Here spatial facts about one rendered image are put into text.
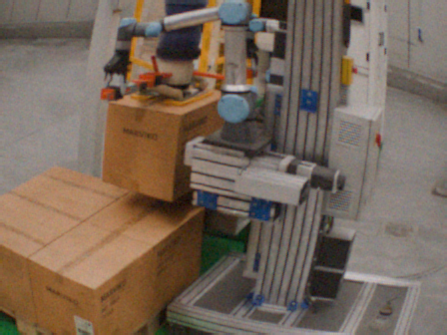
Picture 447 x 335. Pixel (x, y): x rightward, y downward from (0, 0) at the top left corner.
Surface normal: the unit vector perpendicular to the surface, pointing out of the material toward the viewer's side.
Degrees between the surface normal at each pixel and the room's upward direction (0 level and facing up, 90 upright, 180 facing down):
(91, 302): 90
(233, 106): 98
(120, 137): 90
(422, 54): 90
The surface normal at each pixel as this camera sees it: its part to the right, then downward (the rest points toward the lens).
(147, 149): -0.38, 0.25
